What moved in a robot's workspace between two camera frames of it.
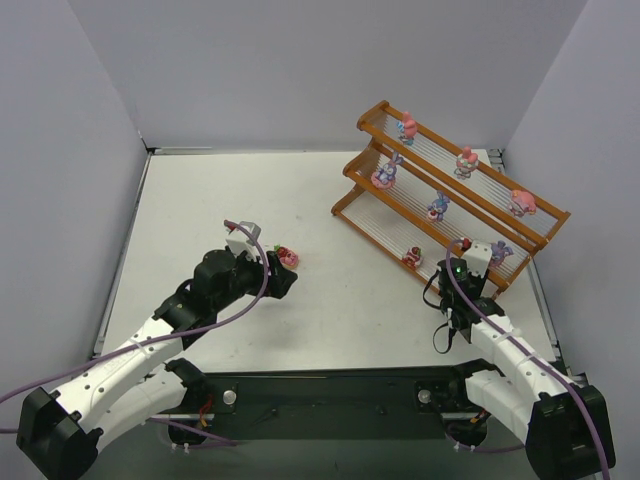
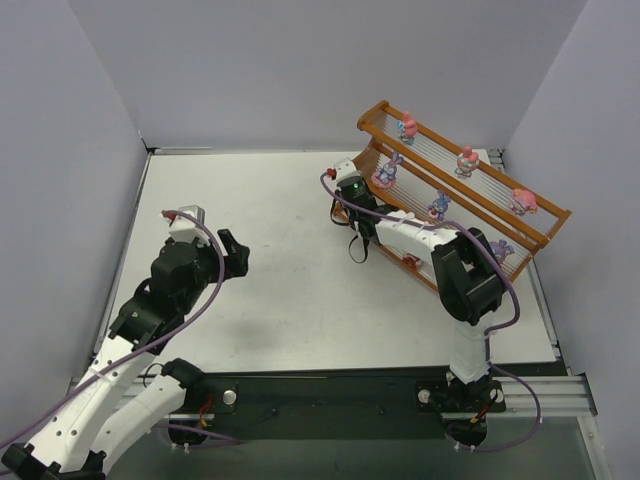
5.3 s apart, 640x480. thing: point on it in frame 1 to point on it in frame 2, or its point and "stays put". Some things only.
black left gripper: [273, 273] to [226, 253]
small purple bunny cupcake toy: [437, 207] stays put
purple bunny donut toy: [499, 253] stays put
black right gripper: [461, 279] to [345, 206]
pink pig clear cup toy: [466, 163] stays put
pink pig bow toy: [522, 202] stays put
